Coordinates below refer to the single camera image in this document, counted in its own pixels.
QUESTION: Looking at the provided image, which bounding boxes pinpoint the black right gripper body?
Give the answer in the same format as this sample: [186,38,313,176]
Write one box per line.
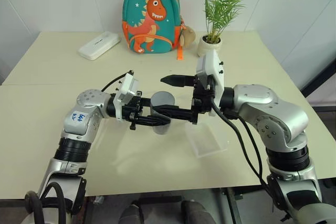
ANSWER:
[191,74,217,125]

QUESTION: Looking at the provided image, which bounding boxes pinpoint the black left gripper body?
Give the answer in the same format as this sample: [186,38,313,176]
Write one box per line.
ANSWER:
[121,97,152,132]

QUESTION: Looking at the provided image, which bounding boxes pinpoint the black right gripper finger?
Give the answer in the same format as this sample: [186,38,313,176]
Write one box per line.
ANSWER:
[151,104,195,124]
[160,74,197,88]

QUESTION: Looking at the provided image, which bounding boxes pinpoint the grey plastic cup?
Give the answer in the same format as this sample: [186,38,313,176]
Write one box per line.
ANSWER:
[151,105,172,136]

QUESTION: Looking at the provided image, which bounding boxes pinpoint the grey jar lid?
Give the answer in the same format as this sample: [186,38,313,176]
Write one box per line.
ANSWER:
[150,91,176,108]

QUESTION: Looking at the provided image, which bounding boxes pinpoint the clear plastic box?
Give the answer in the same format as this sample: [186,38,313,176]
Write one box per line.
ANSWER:
[184,122,229,159]

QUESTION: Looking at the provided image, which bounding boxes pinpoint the white plant pot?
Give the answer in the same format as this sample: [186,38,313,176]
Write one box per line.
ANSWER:
[197,34,223,58]

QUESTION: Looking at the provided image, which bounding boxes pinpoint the beige plush charm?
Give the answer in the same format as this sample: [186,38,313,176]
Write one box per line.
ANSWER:
[180,25,197,48]

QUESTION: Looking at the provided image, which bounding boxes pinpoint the white rectangular case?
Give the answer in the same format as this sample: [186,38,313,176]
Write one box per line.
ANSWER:
[77,31,122,62]

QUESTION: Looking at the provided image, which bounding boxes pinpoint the teal dinosaur backpack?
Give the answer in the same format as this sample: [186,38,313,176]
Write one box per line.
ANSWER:
[121,0,185,62]

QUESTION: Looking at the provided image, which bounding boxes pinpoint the green palm plant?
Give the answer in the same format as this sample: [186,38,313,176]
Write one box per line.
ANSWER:
[203,0,248,44]

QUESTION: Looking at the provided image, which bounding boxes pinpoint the dark rounded shape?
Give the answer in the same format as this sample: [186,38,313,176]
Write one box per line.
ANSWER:
[119,202,148,224]
[181,199,208,224]

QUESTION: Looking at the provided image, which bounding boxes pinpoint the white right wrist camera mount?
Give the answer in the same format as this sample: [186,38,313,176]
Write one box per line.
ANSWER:
[196,49,226,118]

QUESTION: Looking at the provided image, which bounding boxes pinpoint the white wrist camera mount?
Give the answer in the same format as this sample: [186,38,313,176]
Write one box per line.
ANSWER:
[196,49,226,118]
[112,73,143,124]

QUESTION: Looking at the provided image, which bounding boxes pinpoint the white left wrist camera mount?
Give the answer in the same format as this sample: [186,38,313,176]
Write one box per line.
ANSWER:
[112,73,143,124]

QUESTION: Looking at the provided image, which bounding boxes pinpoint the thin black left wrist cable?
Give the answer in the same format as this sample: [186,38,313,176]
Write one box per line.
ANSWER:
[101,70,136,92]

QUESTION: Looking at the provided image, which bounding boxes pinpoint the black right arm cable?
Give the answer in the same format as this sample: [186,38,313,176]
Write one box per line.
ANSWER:
[208,95,289,222]

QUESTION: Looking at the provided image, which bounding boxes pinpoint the black table frame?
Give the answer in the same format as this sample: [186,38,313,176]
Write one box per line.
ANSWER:
[217,186,246,224]

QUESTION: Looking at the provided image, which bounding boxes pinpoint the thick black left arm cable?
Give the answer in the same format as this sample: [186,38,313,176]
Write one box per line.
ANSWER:
[24,181,67,224]

